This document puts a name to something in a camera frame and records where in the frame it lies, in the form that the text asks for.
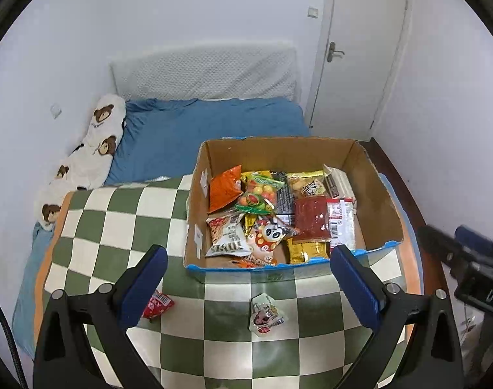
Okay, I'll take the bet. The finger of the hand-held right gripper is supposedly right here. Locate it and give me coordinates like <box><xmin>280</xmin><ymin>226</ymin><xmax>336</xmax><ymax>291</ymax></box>
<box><xmin>454</xmin><ymin>225</ymin><xmax>493</xmax><ymax>257</ymax></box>
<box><xmin>417</xmin><ymin>225</ymin><xmax>474</xmax><ymax>271</ymax></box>

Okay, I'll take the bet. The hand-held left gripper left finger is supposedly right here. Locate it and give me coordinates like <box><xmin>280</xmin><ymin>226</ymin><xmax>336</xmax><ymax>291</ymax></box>
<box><xmin>33</xmin><ymin>244</ymin><xmax>169</xmax><ymax>389</ymax></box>

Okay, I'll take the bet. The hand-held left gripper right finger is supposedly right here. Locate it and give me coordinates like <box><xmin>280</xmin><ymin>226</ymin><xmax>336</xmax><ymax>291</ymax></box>
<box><xmin>331</xmin><ymin>244</ymin><xmax>464</xmax><ymax>389</ymax></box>

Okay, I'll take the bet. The yellow snack packet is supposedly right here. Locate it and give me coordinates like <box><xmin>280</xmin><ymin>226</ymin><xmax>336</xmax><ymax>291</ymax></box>
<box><xmin>286</xmin><ymin>238</ymin><xmax>310</xmax><ymax>265</ymax></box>
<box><xmin>303</xmin><ymin>240</ymin><xmax>332</xmax><ymax>263</ymax></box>

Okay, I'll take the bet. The cardboard box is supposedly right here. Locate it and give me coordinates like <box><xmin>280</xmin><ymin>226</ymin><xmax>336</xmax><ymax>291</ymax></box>
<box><xmin>184</xmin><ymin>137</ymin><xmax>406</xmax><ymax>284</ymax></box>

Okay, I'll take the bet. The white snack packet gold print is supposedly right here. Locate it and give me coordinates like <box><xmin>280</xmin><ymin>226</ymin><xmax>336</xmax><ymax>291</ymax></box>
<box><xmin>205</xmin><ymin>214</ymin><xmax>252</xmax><ymax>258</ymax></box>

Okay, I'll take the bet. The orange panda snack packet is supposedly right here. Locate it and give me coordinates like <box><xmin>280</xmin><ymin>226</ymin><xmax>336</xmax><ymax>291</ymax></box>
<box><xmin>245</xmin><ymin>215</ymin><xmax>300</xmax><ymax>269</ymax></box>

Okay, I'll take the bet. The small orange snack packet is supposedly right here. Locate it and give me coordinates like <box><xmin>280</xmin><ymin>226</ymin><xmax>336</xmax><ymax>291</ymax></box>
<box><xmin>208</xmin><ymin>165</ymin><xmax>245</xmax><ymax>214</ymax></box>

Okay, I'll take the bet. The green fruit candy packet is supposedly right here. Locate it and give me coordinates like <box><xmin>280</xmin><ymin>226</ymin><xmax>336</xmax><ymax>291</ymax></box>
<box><xmin>235</xmin><ymin>173</ymin><xmax>285</xmax><ymax>214</ymax></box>

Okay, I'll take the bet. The small red snack packet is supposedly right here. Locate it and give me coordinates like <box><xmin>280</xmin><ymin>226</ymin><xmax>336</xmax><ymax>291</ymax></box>
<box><xmin>142</xmin><ymin>290</ymin><xmax>175</xmax><ymax>321</ymax></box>

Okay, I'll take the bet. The green checkered tablecloth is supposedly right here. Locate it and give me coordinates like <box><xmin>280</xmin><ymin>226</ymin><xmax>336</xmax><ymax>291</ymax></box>
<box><xmin>33</xmin><ymin>173</ymin><xmax>424</xmax><ymax>389</ymax></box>

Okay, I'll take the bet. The red and white snack packet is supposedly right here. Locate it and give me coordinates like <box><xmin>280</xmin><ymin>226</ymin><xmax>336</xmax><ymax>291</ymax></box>
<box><xmin>326</xmin><ymin>198</ymin><xmax>357</xmax><ymax>251</ymax></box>

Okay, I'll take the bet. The dark red snack packet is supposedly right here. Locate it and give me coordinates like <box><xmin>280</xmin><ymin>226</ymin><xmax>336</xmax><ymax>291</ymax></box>
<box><xmin>293</xmin><ymin>195</ymin><xmax>331</xmax><ymax>244</ymax></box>

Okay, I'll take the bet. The small white cartoon snack packet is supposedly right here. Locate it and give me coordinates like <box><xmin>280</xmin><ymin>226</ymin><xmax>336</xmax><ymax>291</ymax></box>
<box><xmin>249</xmin><ymin>292</ymin><xmax>288</xmax><ymax>336</ymax></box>

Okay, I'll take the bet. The tan cookie snack packet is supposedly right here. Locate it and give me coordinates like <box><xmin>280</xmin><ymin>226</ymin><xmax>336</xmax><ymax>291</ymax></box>
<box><xmin>287</xmin><ymin>170</ymin><xmax>327</xmax><ymax>200</ymax></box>

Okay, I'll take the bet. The black snack packet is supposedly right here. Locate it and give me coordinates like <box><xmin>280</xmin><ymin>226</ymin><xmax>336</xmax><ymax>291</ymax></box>
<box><xmin>271</xmin><ymin>171</ymin><xmax>296</xmax><ymax>216</ymax></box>

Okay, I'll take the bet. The bear print pillow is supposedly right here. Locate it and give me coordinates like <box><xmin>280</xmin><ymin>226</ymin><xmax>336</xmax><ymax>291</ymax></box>
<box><xmin>33</xmin><ymin>94</ymin><xmax>128</xmax><ymax>232</ymax></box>

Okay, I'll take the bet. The bed with blue sheet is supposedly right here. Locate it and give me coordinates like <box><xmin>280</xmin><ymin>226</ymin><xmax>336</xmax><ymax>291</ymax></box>
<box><xmin>11</xmin><ymin>97</ymin><xmax>312</xmax><ymax>353</ymax></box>

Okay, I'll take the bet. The white door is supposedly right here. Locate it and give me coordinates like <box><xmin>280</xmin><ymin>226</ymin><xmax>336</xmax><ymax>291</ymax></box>
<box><xmin>304</xmin><ymin>0</ymin><xmax>414</xmax><ymax>142</ymax></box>

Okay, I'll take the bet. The white quilted headboard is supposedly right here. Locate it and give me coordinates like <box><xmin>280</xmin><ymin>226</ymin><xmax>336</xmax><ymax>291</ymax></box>
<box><xmin>109</xmin><ymin>41</ymin><xmax>298</xmax><ymax>103</ymax></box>

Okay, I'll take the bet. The black cable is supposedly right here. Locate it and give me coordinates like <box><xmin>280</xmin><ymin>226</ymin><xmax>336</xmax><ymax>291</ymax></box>
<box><xmin>0</xmin><ymin>281</ymin><xmax>29</xmax><ymax>389</ymax></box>

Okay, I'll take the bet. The metal door handle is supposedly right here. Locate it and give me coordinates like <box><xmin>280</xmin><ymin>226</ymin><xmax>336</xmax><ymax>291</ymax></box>
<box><xmin>327</xmin><ymin>41</ymin><xmax>346</xmax><ymax>64</ymax></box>

